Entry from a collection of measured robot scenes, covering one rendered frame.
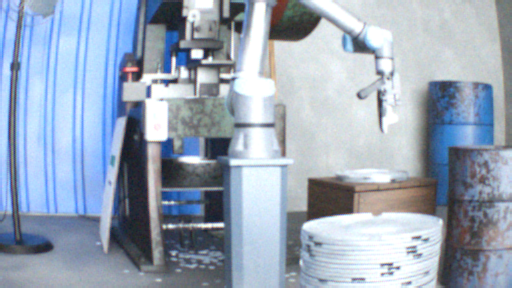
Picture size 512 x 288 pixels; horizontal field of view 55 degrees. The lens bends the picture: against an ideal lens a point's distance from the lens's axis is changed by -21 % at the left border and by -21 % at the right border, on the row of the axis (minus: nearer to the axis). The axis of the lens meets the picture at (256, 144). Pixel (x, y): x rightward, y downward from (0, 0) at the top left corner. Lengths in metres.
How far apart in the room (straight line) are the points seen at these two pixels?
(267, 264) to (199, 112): 0.74
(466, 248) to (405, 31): 2.95
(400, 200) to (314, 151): 2.01
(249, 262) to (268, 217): 0.15
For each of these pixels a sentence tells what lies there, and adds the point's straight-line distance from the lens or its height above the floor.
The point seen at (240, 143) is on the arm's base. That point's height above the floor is 0.49.
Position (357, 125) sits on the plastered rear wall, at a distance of 4.17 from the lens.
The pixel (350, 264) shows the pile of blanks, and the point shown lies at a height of 0.30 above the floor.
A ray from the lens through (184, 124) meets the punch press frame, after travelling 2.25.
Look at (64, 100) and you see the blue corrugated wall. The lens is 3.54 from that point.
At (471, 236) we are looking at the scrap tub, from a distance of 1.79.
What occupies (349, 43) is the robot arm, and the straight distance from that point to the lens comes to 2.00.
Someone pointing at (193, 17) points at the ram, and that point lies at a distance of 2.44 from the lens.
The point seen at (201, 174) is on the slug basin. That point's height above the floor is 0.36.
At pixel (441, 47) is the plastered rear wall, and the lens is 4.77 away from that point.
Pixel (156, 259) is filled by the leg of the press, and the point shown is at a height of 0.05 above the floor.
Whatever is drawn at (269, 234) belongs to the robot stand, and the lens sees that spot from 1.75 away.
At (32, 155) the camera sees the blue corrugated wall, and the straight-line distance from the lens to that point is 3.53.
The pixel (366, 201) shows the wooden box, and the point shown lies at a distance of 1.99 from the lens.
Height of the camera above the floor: 0.54
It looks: 1 degrees down
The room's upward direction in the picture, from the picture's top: straight up
